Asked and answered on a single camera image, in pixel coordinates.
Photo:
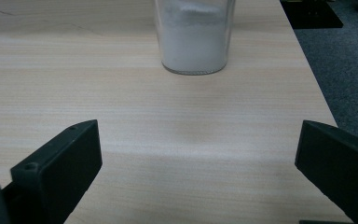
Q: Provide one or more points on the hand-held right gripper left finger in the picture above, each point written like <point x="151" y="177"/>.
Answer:
<point x="59" y="168"/>

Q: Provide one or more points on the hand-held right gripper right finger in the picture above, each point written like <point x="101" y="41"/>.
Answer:
<point x="341" y="165"/>

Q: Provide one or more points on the glass jar of white powder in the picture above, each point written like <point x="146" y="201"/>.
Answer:
<point x="195" y="40"/>

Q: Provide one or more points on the black stand base plate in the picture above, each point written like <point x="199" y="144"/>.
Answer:
<point x="311" y="14"/>

